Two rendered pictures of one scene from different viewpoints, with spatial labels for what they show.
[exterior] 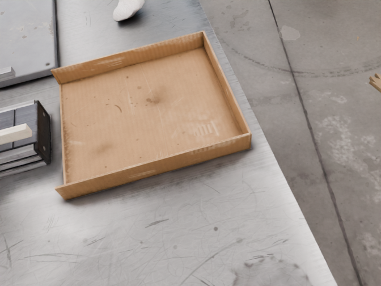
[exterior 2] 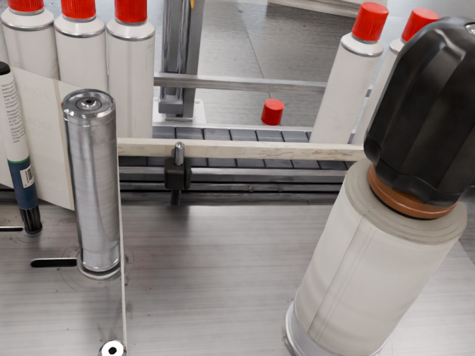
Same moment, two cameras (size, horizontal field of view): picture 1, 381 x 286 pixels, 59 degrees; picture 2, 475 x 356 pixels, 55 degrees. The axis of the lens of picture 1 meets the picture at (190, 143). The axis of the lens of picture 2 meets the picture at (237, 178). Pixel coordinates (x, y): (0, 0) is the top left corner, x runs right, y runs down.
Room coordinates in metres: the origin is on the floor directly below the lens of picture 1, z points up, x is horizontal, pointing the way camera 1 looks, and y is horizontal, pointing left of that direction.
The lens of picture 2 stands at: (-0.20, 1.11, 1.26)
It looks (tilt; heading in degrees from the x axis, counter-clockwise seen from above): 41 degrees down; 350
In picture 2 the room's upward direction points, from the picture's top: 11 degrees clockwise
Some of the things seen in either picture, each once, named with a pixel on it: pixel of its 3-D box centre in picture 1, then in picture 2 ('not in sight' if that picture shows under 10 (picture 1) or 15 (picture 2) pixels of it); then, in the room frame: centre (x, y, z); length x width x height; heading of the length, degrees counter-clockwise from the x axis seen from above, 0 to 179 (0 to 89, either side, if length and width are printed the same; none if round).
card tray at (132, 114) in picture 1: (142, 105); not in sight; (0.40, 0.07, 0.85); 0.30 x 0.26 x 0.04; 96
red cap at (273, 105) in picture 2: not in sight; (272, 111); (0.44, 0.96, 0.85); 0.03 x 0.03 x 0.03
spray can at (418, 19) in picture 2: not in sight; (393, 90); (0.32, 0.84, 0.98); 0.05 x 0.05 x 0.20
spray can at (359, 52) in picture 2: not in sight; (347, 85); (0.31, 0.91, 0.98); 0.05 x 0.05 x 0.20
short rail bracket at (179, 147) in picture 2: not in sight; (177, 183); (0.20, 1.11, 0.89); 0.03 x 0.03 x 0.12; 6
